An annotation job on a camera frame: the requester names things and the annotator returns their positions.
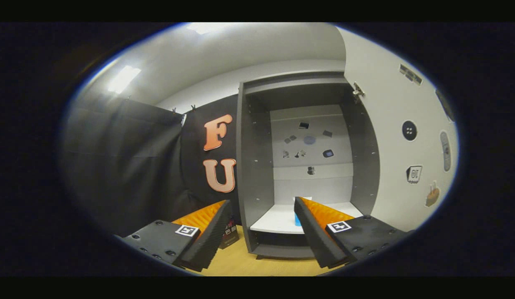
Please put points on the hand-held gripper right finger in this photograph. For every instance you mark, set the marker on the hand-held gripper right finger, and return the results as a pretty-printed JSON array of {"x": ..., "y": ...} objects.
[{"x": 313, "y": 236}]

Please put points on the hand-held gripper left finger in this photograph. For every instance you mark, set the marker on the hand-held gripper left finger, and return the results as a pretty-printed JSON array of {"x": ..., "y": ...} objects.
[{"x": 212, "y": 236}]

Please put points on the small blue object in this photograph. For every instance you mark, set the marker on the small blue object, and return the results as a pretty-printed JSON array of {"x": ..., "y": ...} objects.
[{"x": 297, "y": 220}]

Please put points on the white cabinet door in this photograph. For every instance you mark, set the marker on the white cabinet door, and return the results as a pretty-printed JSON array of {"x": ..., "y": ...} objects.
[{"x": 390, "y": 145}]

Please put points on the dark printed box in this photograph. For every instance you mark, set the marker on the dark printed box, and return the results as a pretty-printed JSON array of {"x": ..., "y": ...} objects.
[{"x": 229, "y": 236}]

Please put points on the white cabinet shelf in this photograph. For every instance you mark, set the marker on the white cabinet shelf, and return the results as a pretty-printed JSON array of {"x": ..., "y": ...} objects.
[{"x": 274, "y": 218}]

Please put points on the grey cabinet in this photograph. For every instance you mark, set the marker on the grey cabinet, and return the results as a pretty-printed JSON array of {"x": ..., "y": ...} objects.
[{"x": 257, "y": 166}]

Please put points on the black backdrop cloth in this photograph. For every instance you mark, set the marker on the black backdrop cloth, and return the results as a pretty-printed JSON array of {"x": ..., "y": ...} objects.
[{"x": 128, "y": 166}]

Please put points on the row of black cloth clips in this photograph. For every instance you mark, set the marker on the row of black cloth clips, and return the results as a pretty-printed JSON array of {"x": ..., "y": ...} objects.
[{"x": 193, "y": 108}]

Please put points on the metal cabinet hinge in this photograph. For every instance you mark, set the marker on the metal cabinet hinge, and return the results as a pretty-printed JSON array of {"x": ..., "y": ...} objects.
[{"x": 358, "y": 90}]

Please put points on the long ceiling light strip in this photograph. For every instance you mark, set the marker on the long ceiling light strip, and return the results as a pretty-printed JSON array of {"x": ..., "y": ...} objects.
[{"x": 123, "y": 79}]

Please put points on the rectangular ceiling light panel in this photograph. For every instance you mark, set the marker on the rectangular ceiling light panel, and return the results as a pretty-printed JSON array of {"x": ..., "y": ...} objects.
[{"x": 205, "y": 28}]

